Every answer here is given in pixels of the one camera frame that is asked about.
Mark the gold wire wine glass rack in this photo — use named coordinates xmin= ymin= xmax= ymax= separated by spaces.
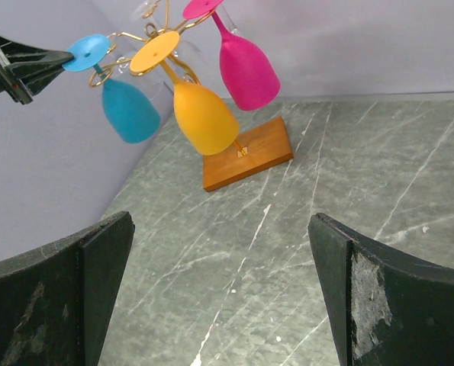
xmin=88 ymin=0 xmax=295 ymax=193

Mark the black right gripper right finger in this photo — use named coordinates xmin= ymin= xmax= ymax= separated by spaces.
xmin=308 ymin=213 xmax=454 ymax=365

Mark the patterned clear wine glass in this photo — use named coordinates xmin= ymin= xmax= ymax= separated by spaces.
xmin=110 ymin=38 xmax=173 ymax=114

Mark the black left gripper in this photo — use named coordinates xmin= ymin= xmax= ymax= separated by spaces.
xmin=0 ymin=34 xmax=74 ymax=104

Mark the pink wine glass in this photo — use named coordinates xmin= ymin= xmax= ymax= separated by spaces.
xmin=182 ymin=0 xmax=281 ymax=111

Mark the blue wine glass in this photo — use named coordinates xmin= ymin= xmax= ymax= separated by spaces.
xmin=63 ymin=34 xmax=161 ymax=144

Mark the yellow wine glass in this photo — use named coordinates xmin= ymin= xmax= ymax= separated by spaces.
xmin=130 ymin=30 xmax=240 ymax=156

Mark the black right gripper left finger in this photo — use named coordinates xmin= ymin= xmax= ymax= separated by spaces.
xmin=0 ymin=211 xmax=134 ymax=365

